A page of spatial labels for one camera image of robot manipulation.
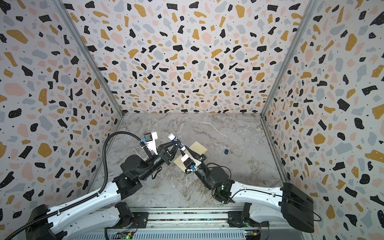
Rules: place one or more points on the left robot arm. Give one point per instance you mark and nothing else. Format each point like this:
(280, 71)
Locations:
(104, 207)

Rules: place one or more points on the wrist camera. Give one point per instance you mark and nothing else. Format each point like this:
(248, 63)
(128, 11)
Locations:
(189, 164)
(148, 142)

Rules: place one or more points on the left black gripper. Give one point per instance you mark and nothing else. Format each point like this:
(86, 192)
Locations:
(165, 155)

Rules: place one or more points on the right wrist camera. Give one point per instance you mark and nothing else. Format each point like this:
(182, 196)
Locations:
(189, 164)

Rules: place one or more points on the perforated grey cable tray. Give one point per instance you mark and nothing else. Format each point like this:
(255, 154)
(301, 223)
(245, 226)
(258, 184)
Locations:
(180, 235)

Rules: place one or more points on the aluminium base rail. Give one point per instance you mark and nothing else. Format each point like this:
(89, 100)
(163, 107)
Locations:
(213, 218)

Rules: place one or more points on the blue white glue stick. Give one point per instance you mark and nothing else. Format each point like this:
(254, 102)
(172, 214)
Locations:
(173, 138)

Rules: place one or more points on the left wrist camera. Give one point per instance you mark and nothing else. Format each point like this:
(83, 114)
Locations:
(148, 142)

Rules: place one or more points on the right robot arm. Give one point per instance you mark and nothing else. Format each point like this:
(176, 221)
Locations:
(287, 203)

